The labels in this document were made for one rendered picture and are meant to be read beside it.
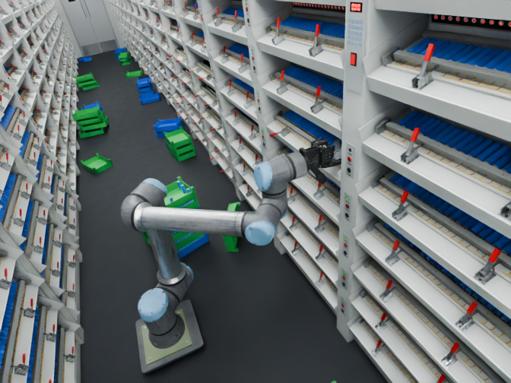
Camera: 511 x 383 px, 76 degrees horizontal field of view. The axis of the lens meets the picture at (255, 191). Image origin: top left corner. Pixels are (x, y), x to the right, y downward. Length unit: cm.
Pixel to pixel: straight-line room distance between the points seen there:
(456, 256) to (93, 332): 190
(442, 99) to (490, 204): 25
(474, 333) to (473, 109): 61
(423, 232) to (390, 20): 57
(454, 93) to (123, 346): 191
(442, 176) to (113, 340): 184
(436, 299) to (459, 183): 40
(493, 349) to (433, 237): 31
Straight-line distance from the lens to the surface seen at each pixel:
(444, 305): 114
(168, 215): 123
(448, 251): 100
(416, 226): 105
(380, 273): 140
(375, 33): 96
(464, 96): 82
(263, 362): 183
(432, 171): 93
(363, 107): 100
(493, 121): 77
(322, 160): 116
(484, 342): 111
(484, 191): 88
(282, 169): 108
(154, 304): 174
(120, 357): 208
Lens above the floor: 163
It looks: 36 degrees down
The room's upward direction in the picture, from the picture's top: 9 degrees counter-clockwise
